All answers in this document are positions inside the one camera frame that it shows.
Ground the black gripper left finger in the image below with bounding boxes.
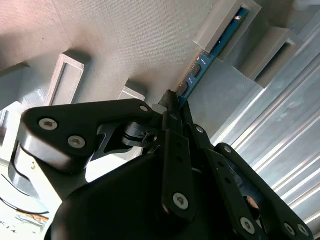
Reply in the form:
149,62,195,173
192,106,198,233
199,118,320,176
18,89,198,223

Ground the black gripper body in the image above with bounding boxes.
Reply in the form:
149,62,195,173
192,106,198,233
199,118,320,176
46,153,236,240

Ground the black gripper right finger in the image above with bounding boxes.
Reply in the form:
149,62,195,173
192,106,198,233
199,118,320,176
183,101,315,240

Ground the blue RAM stick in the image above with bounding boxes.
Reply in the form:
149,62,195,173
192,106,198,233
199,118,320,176
176,7,251,105

